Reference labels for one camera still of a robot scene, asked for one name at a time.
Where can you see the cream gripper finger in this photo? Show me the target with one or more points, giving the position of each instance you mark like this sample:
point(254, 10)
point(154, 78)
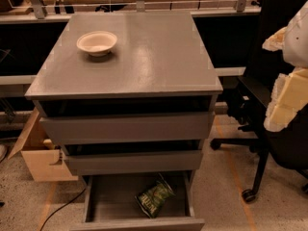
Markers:
point(275, 42)
point(289, 96)

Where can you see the green jalapeno chip bag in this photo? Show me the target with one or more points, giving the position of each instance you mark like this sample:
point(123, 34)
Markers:
point(154, 198)

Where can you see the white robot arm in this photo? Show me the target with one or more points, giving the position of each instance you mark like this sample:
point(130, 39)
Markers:
point(295, 46)

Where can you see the grey top drawer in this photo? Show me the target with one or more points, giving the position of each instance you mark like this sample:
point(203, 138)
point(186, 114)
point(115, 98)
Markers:
point(124, 128)

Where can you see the grey drawer cabinet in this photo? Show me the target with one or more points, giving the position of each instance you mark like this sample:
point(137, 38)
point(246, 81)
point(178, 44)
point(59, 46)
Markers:
point(158, 66)

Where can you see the grey middle drawer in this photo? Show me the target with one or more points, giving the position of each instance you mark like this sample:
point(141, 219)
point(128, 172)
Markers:
point(134, 162)

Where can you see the grey open bottom drawer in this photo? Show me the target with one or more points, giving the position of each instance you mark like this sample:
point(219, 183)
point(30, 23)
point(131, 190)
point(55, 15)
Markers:
point(111, 205)

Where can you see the black office chair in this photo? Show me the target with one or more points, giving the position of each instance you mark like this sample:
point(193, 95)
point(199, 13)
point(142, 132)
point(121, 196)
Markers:
point(249, 100)

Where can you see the white paper bowl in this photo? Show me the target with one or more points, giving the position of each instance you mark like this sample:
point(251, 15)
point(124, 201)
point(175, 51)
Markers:
point(97, 43)

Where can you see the cardboard box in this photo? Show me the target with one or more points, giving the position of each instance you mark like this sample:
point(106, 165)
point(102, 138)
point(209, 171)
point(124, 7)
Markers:
point(43, 159)

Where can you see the metal frame workbench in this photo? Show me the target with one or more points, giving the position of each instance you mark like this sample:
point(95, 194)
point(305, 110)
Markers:
point(28, 11)

